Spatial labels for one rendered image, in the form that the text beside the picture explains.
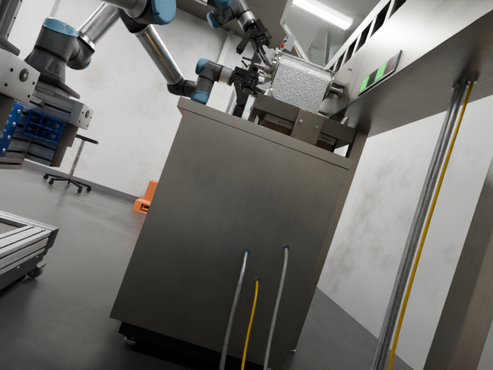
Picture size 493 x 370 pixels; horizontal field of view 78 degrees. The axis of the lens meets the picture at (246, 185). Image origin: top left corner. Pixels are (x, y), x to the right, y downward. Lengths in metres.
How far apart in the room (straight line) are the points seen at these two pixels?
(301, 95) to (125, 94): 3.96
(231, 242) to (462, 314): 0.67
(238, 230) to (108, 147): 4.12
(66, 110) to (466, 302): 1.35
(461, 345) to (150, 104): 4.75
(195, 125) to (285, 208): 0.43
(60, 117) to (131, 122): 3.70
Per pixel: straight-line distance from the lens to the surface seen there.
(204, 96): 1.37
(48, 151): 1.37
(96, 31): 1.61
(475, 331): 0.80
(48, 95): 1.40
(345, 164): 1.17
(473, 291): 0.78
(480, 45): 0.92
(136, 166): 4.97
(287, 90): 1.43
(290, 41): 2.17
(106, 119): 5.11
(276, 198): 1.10
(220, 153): 1.09
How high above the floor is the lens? 0.65
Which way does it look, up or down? 2 degrees up
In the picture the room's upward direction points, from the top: 19 degrees clockwise
